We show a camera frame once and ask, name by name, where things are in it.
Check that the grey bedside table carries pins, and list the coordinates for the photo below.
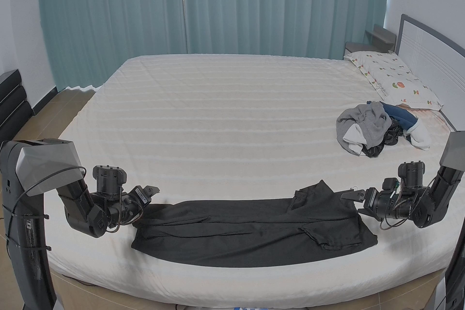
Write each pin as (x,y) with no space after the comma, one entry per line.
(379,36)

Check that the bed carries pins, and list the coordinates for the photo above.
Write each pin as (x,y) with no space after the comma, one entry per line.
(218,112)

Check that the pile of clothes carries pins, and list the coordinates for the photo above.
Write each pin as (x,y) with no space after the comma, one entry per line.
(367,123)

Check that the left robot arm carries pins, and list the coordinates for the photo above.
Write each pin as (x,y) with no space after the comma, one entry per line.
(25,257)

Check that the black chest of drawers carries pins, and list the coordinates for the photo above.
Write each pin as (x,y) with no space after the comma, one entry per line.
(12,101)

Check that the white printed pillow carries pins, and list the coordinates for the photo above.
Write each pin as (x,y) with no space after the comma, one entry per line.
(396,81)

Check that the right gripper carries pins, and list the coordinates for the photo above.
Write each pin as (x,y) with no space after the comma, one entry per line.
(383,206)

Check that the black T-shirt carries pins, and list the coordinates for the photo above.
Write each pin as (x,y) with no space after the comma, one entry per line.
(247,232)

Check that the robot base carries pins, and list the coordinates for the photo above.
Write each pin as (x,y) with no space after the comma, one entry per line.
(250,309)

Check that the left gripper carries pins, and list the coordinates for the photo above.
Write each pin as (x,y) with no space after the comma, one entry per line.
(141,196)

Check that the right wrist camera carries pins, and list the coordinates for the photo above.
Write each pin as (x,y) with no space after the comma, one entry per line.
(390,185)

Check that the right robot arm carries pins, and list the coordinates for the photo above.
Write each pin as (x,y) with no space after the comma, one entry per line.
(439,199)

